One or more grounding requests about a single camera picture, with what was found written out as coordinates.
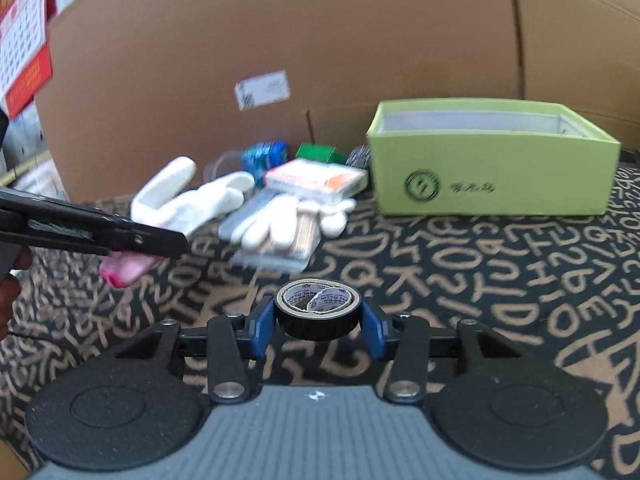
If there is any bundle of wooden toothpicks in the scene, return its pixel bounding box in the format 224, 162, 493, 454
286, 201, 323, 261

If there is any red and white wall calendar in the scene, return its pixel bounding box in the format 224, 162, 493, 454
0, 0, 54, 120

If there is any person's left hand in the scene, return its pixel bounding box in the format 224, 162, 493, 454
0, 247, 33, 341

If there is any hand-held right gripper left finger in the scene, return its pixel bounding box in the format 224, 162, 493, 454
114, 300, 277, 405

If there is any white shipping label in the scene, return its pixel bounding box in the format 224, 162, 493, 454
234, 70, 291, 111

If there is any white knit glove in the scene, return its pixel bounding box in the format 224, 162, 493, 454
99, 156, 256, 291
239, 192, 357, 252

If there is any large brown cardboard sheet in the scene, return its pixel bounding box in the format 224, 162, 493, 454
32, 0, 640, 206

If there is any light green cardboard box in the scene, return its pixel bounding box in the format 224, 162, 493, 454
365, 99, 622, 217

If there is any shiny green packet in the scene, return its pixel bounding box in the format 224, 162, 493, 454
295, 143, 348, 166

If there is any black tape roll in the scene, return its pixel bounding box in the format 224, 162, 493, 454
273, 278, 362, 341

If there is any yellow and white medicine box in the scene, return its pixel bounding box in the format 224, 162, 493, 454
263, 157, 369, 206

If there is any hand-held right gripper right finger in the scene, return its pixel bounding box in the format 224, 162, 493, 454
360, 300, 521, 405

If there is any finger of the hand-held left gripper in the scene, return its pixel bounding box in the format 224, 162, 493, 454
0, 185, 190, 261

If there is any blue square plastic container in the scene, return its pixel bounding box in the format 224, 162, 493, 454
241, 140, 289, 187

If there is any clear plastic bag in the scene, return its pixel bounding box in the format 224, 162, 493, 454
231, 240, 313, 277

